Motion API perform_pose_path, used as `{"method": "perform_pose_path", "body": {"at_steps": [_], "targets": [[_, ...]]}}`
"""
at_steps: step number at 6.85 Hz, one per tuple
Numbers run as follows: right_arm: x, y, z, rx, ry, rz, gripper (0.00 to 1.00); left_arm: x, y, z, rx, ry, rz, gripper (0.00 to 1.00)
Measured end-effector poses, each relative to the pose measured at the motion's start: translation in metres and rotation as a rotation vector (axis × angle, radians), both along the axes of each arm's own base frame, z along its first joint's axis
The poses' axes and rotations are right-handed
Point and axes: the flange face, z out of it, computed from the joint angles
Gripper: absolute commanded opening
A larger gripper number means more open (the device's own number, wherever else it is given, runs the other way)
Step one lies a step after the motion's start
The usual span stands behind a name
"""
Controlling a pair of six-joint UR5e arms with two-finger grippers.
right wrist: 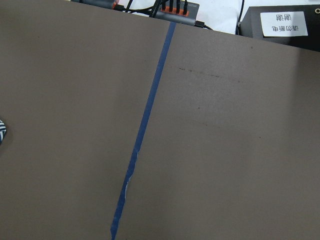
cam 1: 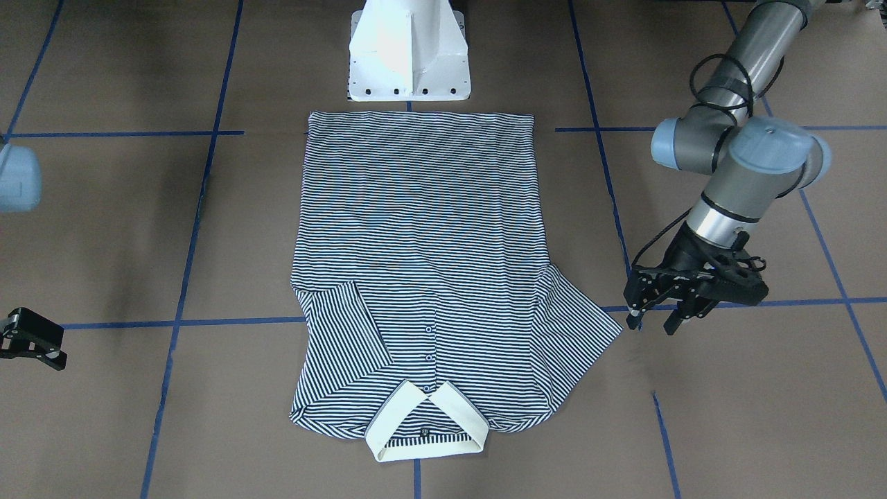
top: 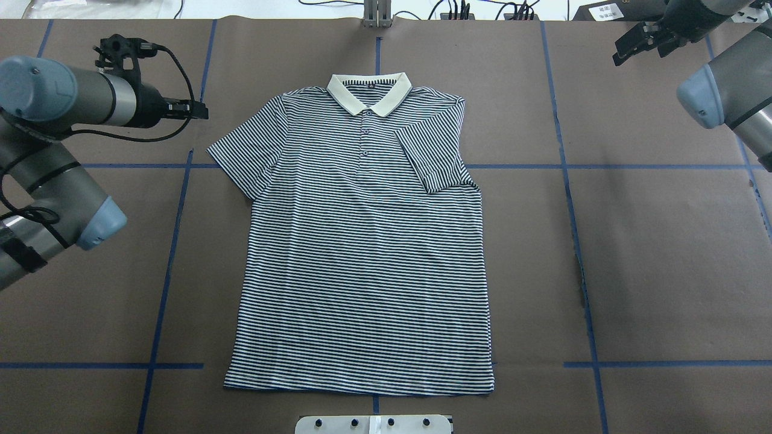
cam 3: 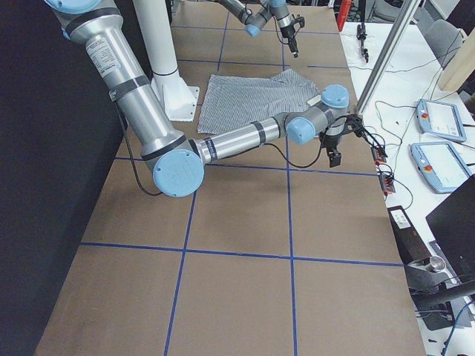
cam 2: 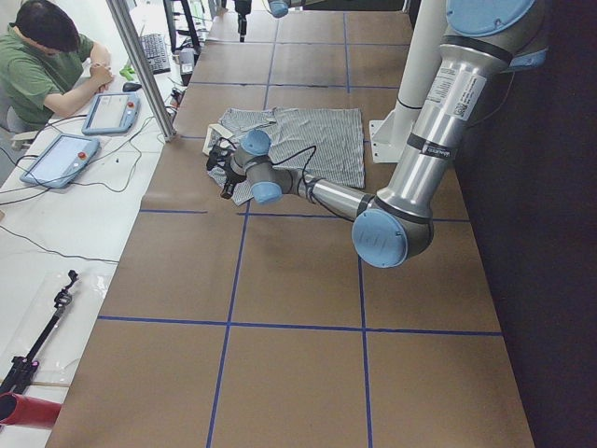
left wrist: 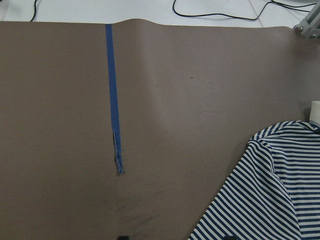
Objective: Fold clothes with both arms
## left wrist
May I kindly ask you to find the black cable on floor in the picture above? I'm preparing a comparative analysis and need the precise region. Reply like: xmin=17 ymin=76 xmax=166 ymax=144
xmin=172 ymin=0 xmax=318 ymax=22

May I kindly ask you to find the brown table cover mat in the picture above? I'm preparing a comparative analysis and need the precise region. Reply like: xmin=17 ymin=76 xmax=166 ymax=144
xmin=0 ymin=19 xmax=320 ymax=240

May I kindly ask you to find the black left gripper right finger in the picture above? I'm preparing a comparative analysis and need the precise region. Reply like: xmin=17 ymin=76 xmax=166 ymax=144
xmin=224 ymin=235 xmax=236 ymax=240

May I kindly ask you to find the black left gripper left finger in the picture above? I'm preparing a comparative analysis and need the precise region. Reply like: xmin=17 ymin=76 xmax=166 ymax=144
xmin=117 ymin=235 xmax=129 ymax=240

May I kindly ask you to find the blue white striped polo shirt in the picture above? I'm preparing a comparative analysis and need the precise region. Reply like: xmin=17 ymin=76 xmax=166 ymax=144
xmin=187 ymin=100 xmax=320 ymax=240

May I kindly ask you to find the aluminium frame foot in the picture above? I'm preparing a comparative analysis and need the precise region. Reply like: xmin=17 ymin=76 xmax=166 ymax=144
xmin=294 ymin=2 xmax=320 ymax=40

